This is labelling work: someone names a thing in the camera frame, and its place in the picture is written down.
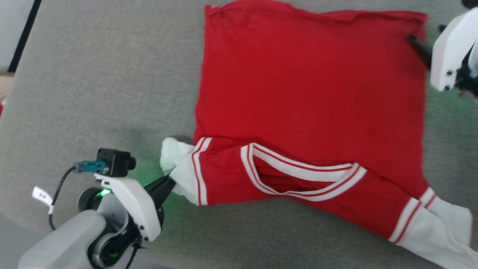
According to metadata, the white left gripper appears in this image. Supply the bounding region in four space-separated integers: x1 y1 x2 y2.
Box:
94 174 177 242

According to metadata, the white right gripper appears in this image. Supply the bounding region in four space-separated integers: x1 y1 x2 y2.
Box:
407 9 478 92

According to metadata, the red white basketball jersey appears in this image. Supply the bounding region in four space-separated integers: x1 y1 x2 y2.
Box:
160 0 478 269

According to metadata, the grey fabric sofa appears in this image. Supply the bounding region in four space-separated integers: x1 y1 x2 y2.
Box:
0 0 478 269

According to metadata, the beige object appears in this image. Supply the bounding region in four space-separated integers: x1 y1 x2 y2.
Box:
0 72 15 109

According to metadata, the black skirting strip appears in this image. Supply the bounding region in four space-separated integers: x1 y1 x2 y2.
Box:
8 0 42 73

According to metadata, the teal left camera connector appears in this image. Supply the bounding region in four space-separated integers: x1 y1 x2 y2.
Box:
72 160 106 174

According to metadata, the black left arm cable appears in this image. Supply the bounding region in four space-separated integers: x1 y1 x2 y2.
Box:
48 166 77 231

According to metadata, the white cable label tag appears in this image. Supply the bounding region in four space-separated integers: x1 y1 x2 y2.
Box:
32 186 54 207

